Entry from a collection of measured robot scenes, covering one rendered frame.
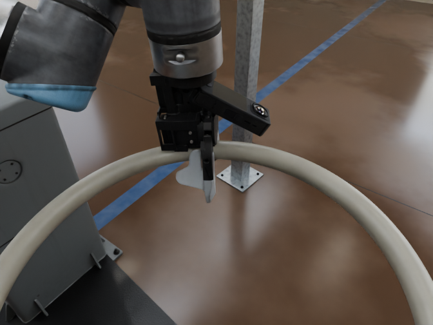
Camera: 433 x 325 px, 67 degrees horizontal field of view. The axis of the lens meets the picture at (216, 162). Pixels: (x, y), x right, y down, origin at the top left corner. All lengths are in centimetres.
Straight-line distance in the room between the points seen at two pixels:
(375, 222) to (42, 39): 43
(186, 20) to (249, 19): 108
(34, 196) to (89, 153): 106
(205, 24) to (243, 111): 12
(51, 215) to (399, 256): 42
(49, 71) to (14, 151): 74
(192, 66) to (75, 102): 15
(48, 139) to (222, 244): 90
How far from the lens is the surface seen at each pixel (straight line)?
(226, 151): 49
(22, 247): 46
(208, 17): 39
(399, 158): 237
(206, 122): 45
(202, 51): 40
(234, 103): 45
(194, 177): 50
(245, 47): 150
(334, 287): 158
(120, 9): 46
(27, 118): 112
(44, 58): 42
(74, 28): 43
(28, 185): 121
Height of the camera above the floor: 131
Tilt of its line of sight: 40 degrees down
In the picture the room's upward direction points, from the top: straight up
